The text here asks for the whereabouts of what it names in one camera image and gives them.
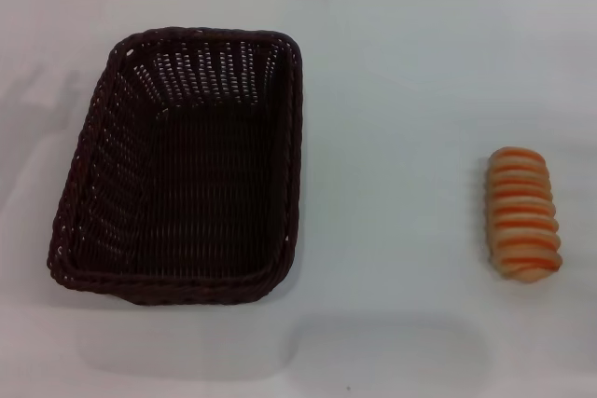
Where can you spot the dark brown wicker basket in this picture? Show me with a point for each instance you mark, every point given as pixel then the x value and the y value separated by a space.
pixel 205 193

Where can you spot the orange striped bread roll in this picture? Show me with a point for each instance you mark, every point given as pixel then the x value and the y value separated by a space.
pixel 521 216

